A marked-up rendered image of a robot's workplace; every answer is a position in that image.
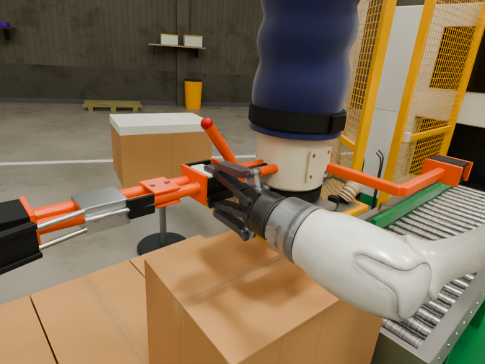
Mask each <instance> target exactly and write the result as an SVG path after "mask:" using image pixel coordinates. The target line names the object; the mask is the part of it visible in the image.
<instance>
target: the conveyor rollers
mask: <svg viewBox="0 0 485 364"><path fill-rule="evenodd" d="M483 224H485V191H481V190H478V189H475V188H471V187H468V186H464V185H460V184H458V187H454V186H452V187H450V188H449V189H447V190H446V191H443V192H442V193H441V194H439V195H437V196H436V197H434V198H432V199H430V200H429V201H427V202H425V203H423V204H422V205H420V206H419V207H417V208H416V209H413V210H412V211H410V212H409V213H407V214H405V215H404V216H402V217H400V218H398V219H397V220H395V221H393V222H392V223H390V224H389V225H386V226H385V227H383V228H382V229H383V230H386V231H388V232H389V233H392V234H394V235H396V236H397V235H408V234H409V235H411V236H413V237H415V238H418V239H419V240H423V241H435V240H440V239H444V238H449V237H452V236H455V235H459V234H461V233H465V232H467V231H469V230H472V229H474V228H477V227H478V226H480V225H483ZM477 273H478V272H474V273H472V274H468V275H466V276H463V277H460V278H457V279H454V280H453V281H451V282H449V283H447V284H446V285H444V287H443V288H442V289H441V290H440V293H439V295H438V297H437V299H436V300H432V301H430V302H428V303H425V304H423V305H421V307H420V308H419V310H418V311H417V312H416V313H415V314H414V315H413V316H414V317H416V318H417V319H419V320H421V321H423V322H424V323H425V324H424V323H422V322H420V321H419V320H417V319H415V318H414V317H411V318H409V319H406V320H405V321H396V322H398V323H399V324H401V325H402V326H404V327H406V328H407V329H409V330H411V331H412V332H414V333H415V334H417V335H419V336H420V337H422V338H424V339H426V338H427V337H428V335H429V334H430V333H431V331H432V330H433V328H435V327H436V325H437V324H438V323H439V321H440V320H441V319H442V318H440V317H443V316H444V315H445V314H446V313H447V311H448V310H449V309H450V307H451V306H452V305H453V303H454V302H455V301H456V300H457V299H458V297H459V296H460V295H461V293H462V292H463V291H464V290H465V289H466V287H467V286H468V285H469V283H470V282H471V281H472V279H473V278H474V277H475V276H476V275H477ZM426 309H427V310H426ZM430 311H431V312H430ZM435 314H436V315H435ZM426 324H428V325H430V326H431V327H433V328H431V327H429V326H427V325H426ZM381 327H383V328H384V329H387V330H388V331H389V332H391V333H392V334H394V335H396V336H397V337H399V338H400V339H402V340H403V341H404V342H407V343H408V344H410V345H411V346H412V347H414V348H416V349H418V348H419V347H420V345H421V344H422V343H423V341H424V340H422V339H420V338H418V337H417V336H416V335H414V334H412V333H411V332H409V331H407V330H406V329H404V328H403V327H401V326H399V325H397V324H396V323H394V322H393V321H391V320H390V319H386V318H383V322H382V325H381Z"/></svg>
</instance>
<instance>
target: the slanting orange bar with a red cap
mask: <svg viewBox="0 0 485 364"><path fill-rule="evenodd" d="M201 127H202V129H204V131H205V132H206V133H207V135H208V136H209V138H210V140H211V141H212V142H213V144H214V146H215V147H216V148H217V149H218V151H219V153H220V154H221V156H222V157H223V158H224V160H226V161H229V162H231V163H235V164H238V165H240V164H239V162H238V161H237V159H236V158H235V156H234V155H233V153H232V151H231V150H230V148H229V147H228V145H227V143H226V142H225V141H224V139H223V138H222V135H221V134H220V133H219V131H218V130H217V128H216V126H215V125H214V123H213V121H212V120H211V119H210V118H207V117H205V118H203V119H202V120H201Z"/></svg>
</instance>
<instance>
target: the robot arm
mask: <svg viewBox="0 0 485 364"><path fill-rule="evenodd" d="M191 168H193V169H195V170H197V171H199V172H201V173H203V174H205V175H207V176H208V178H211V177H215V178H216V179H217V180H218V181H219V182H220V183H222V184H223V185H224V186H226V187H227V188H228V189H229V190H230V191H231V192H233V193H234V194H233V195H234V196H235V197H236V198H237V199H239V203H236V202H233V201H228V200H225V199H223V200H221V201H216V202H214V203H212V204H210V203H208V199H207V203H208V208H209V209H211V208H214V212H213V216H214V217H215V218H217V219H218V220H219V221H220V222H222V223H223V224H225V225H226V226H227V227H229V228H230V229H232V230H233V231H235V232H236V233H237V234H238V235H239V236H240V237H241V238H242V240H243V241H248V240H250V239H252V238H255V237H256V235H258V236H260V237H261V238H263V239H264V240H266V243H267V245H268V247H269V248H271V249H272V250H274V251H275V252H277V253H278V254H280V255H282V256H283V257H285V258H287V259H288V260H289V261H290V262H292V263H293V264H296V265H297V266H299V267H300V268H301V269H302V270H303V271H304V272H305V273H306V275H307V276H308V277H309V278H310V279H312V280H313V281H314V282H316V283H317V284H319V285H320V286H321V287H323V288H324V289H326V290H327V291H329V292H330V293H331V294H333V295H335V296H336V297H337V298H339V299H340V300H342V301H344V302H345V303H348V304H349V305H351V306H354V307H355V308H358V309H359V310H361V311H364V312H365V313H369V314H372V315H375V316H379V317H381V318H384V319H390V320H394V321H405V320H406V319H409V318H411V317H412V316H413V315H414V314H415V313H416V312H417V311H418V310H419V308H420V307H421V305H423V304H425V303H428V302H430V301H432V300H436V299H437V297H438V295H439V293H440V290H441V289H442V288H443V287H444V285H446V284H447V283H449V282H451V281H453V280H456V279H457V278H460V277H463V276H466V275H468V274H472V273H474V272H478V271H481V270H483V269H485V224H483V225H480V226H478V227H476V228H474V229H472V230H469V231H467V232H465V233H461V234H459V235H455V236H452V237H449V238H444V239H440V240H419V239H418V238H415V237H413V236H411V235H409V234H408V235H397V236H396V235H394V234H392V233H389V232H388V231H386V230H383V229H382V228H380V227H378V226H376V225H373V224H371V223H369V222H366V221H364V220H361V219H359V218H357V217H353V216H351V215H348V214H344V213H341V212H331V211H328V210H325V209H323V208H322V207H319V206H315V205H313V204H311V203H309V202H306V201H304V200H302V199H299V198H297V197H289V198H286V197H284V196H282V195H280V194H277V193H275V192H272V191H268V190H267V189H266V188H265V187H264V186H263V185H262V184H260V181H259V177H258V176H259V175H261V173H262V172H261V169H260V168H255V169H250V168H247V167H244V166H241V165H238V164H235V163H233V162H229V161H226V160H225V161H221V162H216V163H214V165H204V164H199V165H192V166H191ZM235 176H236V177H238V178H244V179H245V181H248V182H250V183H252V186H249V185H245V184H244V183H243V182H241V181H240V180H238V179H237V178H236V177H235ZM238 217H240V218H241V219H243V221H242V220H241V219H240V218H238Z"/></svg>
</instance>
